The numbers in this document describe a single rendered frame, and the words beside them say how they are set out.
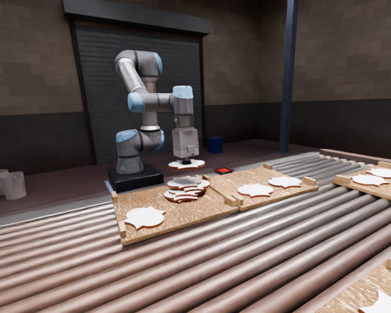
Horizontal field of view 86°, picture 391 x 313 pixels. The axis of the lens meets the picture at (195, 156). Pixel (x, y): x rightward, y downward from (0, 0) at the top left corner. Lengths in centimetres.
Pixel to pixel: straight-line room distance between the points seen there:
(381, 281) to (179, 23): 584
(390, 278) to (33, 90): 547
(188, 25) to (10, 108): 428
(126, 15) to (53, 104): 244
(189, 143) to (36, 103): 480
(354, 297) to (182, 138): 64
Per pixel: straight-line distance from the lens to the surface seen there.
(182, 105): 81
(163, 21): 584
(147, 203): 87
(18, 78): 551
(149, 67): 121
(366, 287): 61
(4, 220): 109
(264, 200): 87
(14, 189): 425
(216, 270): 59
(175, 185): 88
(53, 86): 544
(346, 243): 77
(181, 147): 81
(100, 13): 546
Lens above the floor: 131
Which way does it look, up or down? 14 degrees down
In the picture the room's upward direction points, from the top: 2 degrees counter-clockwise
